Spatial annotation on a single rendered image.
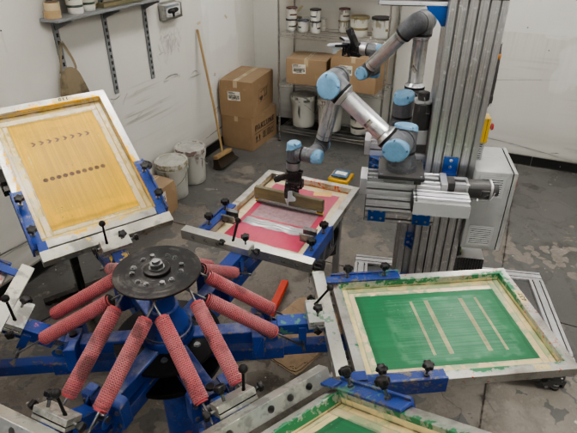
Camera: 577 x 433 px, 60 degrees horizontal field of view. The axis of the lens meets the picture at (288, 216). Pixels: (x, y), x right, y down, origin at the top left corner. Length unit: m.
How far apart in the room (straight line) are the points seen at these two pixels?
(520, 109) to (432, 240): 3.12
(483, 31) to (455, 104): 0.35
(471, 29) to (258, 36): 4.18
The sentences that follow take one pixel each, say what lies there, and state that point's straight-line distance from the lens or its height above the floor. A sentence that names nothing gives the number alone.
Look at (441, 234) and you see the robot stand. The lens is 2.94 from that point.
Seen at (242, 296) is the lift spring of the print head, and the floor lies 1.13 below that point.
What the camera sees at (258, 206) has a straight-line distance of 2.80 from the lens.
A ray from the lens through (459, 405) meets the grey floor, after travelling 3.14.
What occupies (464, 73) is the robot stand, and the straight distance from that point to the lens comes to 2.59.
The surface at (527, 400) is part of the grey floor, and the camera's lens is 3.30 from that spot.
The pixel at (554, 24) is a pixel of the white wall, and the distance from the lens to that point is 5.66.
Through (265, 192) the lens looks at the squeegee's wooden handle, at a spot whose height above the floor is 1.03.
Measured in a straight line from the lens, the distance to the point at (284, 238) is 2.52.
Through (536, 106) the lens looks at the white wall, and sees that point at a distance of 5.85.
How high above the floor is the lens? 2.35
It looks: 31 degrees down
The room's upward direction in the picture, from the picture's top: straight up
